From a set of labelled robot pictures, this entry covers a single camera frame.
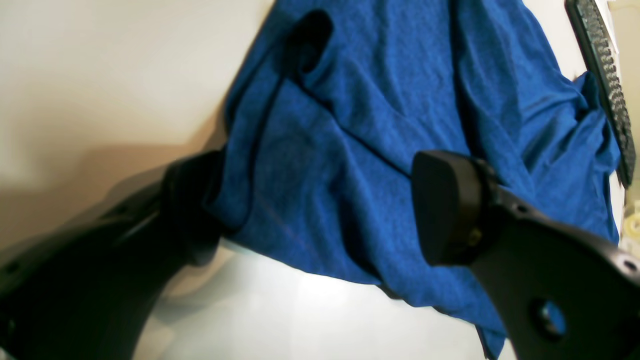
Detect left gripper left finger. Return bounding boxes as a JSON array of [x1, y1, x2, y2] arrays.
[[1, 150, 224, 360]]

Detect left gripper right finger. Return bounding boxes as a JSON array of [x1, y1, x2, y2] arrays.
[[411, 151, 640, 360]]

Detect dark blue t-shirt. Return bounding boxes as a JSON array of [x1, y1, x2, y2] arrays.
[[202, 0, 620, 357]]

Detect black computer keyboard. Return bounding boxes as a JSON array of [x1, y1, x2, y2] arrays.
[[564, 0, 636, 190]]

